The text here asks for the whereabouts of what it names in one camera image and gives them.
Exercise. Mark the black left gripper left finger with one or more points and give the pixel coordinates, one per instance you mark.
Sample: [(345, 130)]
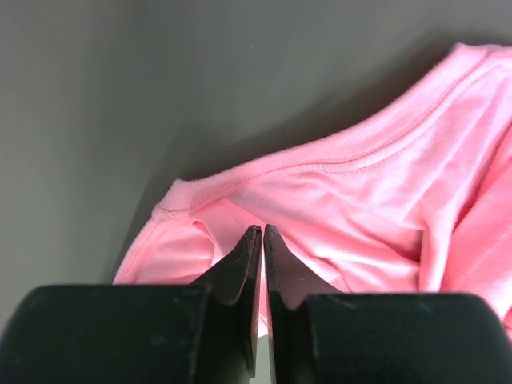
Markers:
[(203, 332)]

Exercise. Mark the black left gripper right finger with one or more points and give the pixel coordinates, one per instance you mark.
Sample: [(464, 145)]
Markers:
[(318, 334)]

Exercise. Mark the pink t-shirt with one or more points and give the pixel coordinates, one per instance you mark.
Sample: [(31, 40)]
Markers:
[(415, 198)]

